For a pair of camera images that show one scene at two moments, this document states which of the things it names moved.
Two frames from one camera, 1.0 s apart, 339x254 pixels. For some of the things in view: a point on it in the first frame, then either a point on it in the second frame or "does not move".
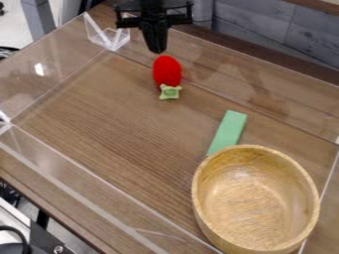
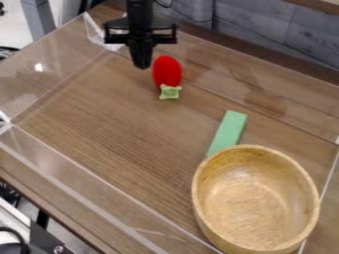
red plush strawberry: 167,73 does not move
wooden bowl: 254,199 does not move
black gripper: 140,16 to 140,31
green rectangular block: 228,133 does not move
